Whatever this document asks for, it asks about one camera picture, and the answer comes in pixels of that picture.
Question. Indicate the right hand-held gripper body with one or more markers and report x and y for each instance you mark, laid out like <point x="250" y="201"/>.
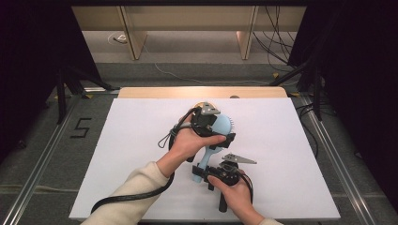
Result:
<point x="228" y="173"/>

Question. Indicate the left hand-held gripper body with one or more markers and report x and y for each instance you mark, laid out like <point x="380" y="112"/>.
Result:
<point x="203" y="125"/>

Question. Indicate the light blue hairbrush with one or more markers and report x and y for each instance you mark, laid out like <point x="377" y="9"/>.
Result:
<point x="223" y="125"/>

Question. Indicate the person's right hand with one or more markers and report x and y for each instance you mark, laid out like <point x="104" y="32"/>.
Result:
<point x="239" y="200"/>

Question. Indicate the person's left hand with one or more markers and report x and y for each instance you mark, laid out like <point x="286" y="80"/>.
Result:
<point x="184" y="146"/>

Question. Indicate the light wooden table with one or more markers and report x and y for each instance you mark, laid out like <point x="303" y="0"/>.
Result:
<point x="200" y="92"/>

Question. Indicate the white table board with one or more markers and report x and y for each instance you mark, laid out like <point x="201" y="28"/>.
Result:
<point x="281" y="131"/>

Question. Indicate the black metal stand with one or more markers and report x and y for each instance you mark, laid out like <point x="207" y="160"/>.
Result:
<point x="61" y="93"/>
<point x="317" y="93"/>

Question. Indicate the beige wooden desk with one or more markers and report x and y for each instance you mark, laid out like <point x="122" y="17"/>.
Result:
<point x="187" y="18"/>

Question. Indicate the round floor socket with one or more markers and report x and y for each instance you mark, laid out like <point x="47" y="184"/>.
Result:
<point x="117" y="38"/>

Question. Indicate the black curtain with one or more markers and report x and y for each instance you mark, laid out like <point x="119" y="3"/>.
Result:
<point x="31" y="62"/>
<point x="359" y="78"/>

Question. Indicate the aluminium floor rail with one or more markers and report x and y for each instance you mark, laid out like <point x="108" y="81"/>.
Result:
<point x="341" y="168"/>
<point x="37" y="175"/>

